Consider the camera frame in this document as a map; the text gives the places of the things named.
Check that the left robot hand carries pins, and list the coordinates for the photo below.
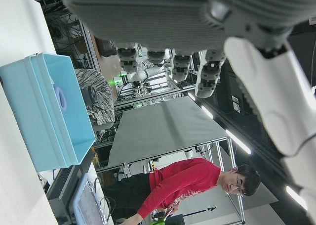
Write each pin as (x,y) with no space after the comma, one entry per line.
(153,17)

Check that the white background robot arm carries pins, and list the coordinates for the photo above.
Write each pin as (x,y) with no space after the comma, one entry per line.
(140,74)

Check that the ceiling light strip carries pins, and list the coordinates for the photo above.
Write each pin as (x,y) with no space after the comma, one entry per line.
(192,96)
(297,197)
(207,112)
(238,141)

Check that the striped grey cloth cover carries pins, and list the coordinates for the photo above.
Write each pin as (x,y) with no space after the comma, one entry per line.
(98,94)

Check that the aluminium framed grey table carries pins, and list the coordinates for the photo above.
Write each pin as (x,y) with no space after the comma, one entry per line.
(160,131)

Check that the light blue plastic bin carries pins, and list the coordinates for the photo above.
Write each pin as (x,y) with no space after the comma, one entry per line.
(37,99)

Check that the person in red shirt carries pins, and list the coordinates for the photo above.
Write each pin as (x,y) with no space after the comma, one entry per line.
(182,178)

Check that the grey ribbed metal box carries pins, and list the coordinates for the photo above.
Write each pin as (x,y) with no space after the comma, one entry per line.
(61,183)

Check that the light blue teach pendant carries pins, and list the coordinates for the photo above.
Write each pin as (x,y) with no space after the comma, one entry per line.
(86,205)

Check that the green plastic object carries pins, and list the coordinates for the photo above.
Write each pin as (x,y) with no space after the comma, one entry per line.
(160,221)

